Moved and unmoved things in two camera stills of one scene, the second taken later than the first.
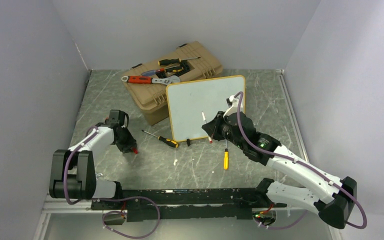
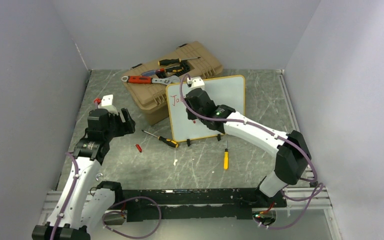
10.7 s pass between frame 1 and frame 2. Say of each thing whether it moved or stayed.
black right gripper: moved
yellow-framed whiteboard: stayed
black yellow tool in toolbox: stayed
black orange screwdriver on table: stayed
